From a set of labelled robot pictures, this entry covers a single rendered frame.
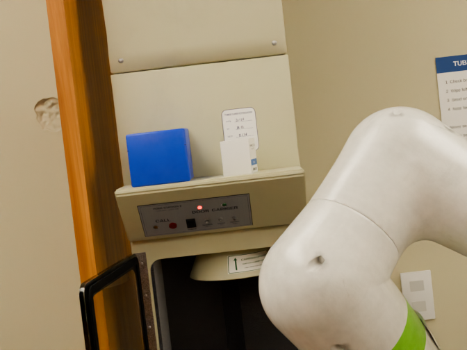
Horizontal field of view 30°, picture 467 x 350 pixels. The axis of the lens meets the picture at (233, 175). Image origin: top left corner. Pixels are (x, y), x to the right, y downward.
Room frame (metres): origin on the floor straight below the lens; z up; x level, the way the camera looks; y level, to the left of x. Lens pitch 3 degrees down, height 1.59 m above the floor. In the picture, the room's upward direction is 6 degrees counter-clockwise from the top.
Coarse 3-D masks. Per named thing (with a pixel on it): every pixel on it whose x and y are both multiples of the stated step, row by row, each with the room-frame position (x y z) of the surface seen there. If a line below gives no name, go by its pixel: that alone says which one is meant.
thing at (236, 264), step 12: (228, 252) 1.60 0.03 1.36; (240, 252) 1.60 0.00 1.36; (252, 252) 1.60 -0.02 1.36; (264, 252) 1.62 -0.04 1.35; (204, 264) 1.61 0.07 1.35; (216, 264) 1.60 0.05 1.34; (228, 264) 1.59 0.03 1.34; (240, 264) 1.59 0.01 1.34; (252, 264) 1.59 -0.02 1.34; (192, 276) 1.63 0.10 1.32; (204, 276) 1.60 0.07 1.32; (216, 276) 1.59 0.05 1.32; (228, 276) 1.58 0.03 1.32; (240, 276) 1.58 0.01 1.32; (252, 276) 1.58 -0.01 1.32
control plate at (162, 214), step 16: (144, 208) 1.48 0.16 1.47; (160, 208) 1.48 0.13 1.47; (176, 208) 1.48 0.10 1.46; (192, 208) 1.49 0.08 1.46; (208, 208) 1.49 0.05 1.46; (224, 208) 1.49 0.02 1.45; (240, 208) 1.50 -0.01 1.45; (144, 224) 1.51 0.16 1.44; (160, 224) 1.51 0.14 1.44; (208, 224) 1.52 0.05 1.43; (224, 224) 1.52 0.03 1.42; (240, 224) 1.53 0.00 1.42
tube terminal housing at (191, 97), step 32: (224, 64) 1.56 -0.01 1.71; (256, 64) 1.56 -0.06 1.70; (288, 64) 1.56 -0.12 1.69; (128, 96) 1.57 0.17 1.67; (160, 96) 1.57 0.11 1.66; (192, 96) 1.57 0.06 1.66; (224, 96) 1.56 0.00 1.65; (256, 96) 1.56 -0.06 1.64; (288, 96) 1.56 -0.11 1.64; (128, 128) 1.57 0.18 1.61; (160, 128) 1.57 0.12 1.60; (192, 128) 1.57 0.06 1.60; (288, 128) 1.56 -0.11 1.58; (128, 160) 1.57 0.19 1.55; (192, 160) 1.57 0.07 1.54; (288, 160) 1.56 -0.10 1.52; (288, 224) 1.56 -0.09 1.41; (160, 256) 1.57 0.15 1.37
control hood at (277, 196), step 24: (288, 168) 1.51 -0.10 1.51; (120, 192) 1.45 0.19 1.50; (144, 192) 1.45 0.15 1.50; (168, 192) 1.46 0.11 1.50; (192, 192) 1.46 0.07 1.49; (216, 192) 1.46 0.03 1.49; (240, 192) 1.47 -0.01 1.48; (264, 192) 1.47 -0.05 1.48; (288, 192) 1.48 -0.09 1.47; (264, 216) 1.52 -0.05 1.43; (288, 216) 1.52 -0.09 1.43
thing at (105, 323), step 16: (128, 256) 1.50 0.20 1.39; (128, 272) 1.48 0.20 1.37; (80, 288) 1.26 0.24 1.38; (112, 288) 1.38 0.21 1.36; (128, 288) 1.47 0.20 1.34; (80, 304) 1.25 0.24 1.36; (96, 304) 1.30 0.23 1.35; (112, 304) 1.37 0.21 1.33; (128, 304) 1.46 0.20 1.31; (96, 320) 1.29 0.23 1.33; (112, 320) 1.36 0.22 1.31; (128, 320) 1.45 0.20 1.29; (112, 336) 1.35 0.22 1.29; (128, 336) 1.44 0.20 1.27
